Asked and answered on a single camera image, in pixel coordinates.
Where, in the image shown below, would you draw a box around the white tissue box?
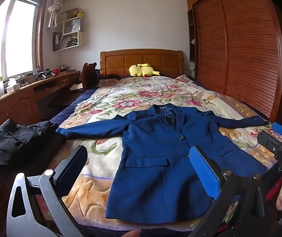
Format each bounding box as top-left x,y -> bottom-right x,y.
6,78 -> 21,94

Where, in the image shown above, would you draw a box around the floral blanket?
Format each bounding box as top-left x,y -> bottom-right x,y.
47,75 -> 282,230

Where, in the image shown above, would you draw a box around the tied white curtain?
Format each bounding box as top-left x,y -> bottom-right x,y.
47,0 -> 69,28

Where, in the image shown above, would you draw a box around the blue blazer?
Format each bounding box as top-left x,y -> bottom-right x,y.
56,104 -> 270,221

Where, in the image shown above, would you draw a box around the white paper bag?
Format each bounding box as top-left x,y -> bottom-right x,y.
62,18 -> 81,35

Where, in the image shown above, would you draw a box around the black clothes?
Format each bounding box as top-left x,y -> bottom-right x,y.
0,119 -> 59,166

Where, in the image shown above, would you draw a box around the white wall shelf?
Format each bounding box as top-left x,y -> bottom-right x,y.
53,7 -> 85,52

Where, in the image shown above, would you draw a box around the person's left hand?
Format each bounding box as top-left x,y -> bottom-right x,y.
120,229 -> 142,237

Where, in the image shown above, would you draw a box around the yellow plush toy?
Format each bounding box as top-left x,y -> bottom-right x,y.
128,64 -> 161,78

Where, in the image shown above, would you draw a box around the wooden desk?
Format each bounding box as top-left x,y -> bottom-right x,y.
0,70 -> 82,132

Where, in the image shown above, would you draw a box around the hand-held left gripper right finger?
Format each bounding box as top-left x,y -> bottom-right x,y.
188,145 -> 280,237

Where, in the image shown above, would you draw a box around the wooden headboard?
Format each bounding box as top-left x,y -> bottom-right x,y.
100,49 -> 185,78

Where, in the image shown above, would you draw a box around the wooden chair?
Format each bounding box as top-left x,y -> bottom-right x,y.
82,62 -> 98,93

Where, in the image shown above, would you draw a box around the window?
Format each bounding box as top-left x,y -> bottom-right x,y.
0,0 -> 48,80

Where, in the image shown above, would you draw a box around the wooden slatted wardrobe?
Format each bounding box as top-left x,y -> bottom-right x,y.
185,0 -> 282,125

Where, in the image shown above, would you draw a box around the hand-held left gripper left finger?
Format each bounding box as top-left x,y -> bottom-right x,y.
6,145 -> 88,237

